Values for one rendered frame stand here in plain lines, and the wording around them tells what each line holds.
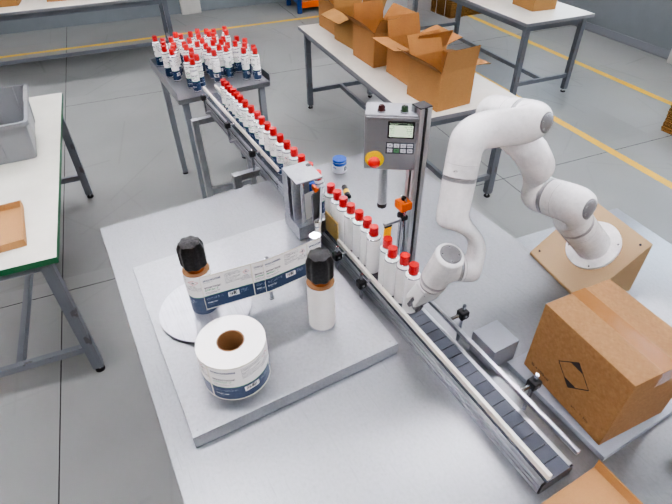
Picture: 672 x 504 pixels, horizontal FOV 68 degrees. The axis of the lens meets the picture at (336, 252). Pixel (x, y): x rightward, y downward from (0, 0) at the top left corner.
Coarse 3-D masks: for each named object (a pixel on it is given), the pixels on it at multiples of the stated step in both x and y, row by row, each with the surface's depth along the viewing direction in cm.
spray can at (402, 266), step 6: (402, 252) 161; (402, 258) 160; (408, 258) 159; (396, 264) 163; (402, 264) 161; (408, 264) 161; (396, 270) 164; (402, 270) 161; (396, 276) 165; (402, 276) 163; (396, 282) 166; (402, 282) 165; (396, 288) 168; (402, 288) 166; (396, 294) 169; (402, 294) 168; (396, 300) 171
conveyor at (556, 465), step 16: (416, 320) 166; (432, 336) 160; (432, 352) 155; (448, 352) 155; (464, 368) 151; (480, 384) 146; (496, 400) 142; (512, 416) 138; (528, 432) 134; (544, 448) 131; (544, 464) 128; (560, 464) 127; (544, 480) 124
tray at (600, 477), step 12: (600, 468) 129; (576, 480) 129; (588, 480) 129; (600, 480) 129; (612, 480) 127; (564, 492) 126; (576, 492) 126; (588, 492) 126; (600, 492) 126; (612, 492) 126; (624, 492) 124
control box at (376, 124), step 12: (372, 108) 154; (396, 108) 154; (372, 120) 151; (384, 120) 151; (396, 120) 150; (408, 120) 150; (372, 132) 154; (384, 132) 153; (372, 144) 156; (384, 144) 156; (372, 156) 159; (384, 156) 159; (396, 156) 158; (408, 156) 158; (372, 168) 163; (384, 168) 161; (396, 168) 161; (408, 168) 160
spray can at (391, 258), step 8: (392, 248) 163; (384, 256) 167; (392, 256) 163; (384, 264) 167; (392, 264) 164; (384, 272) 169; (392, 272) 167; (384, 280) 171; (392, 280) 169; (384, 288) 173; (392, 288) 172; (392, 296) 174
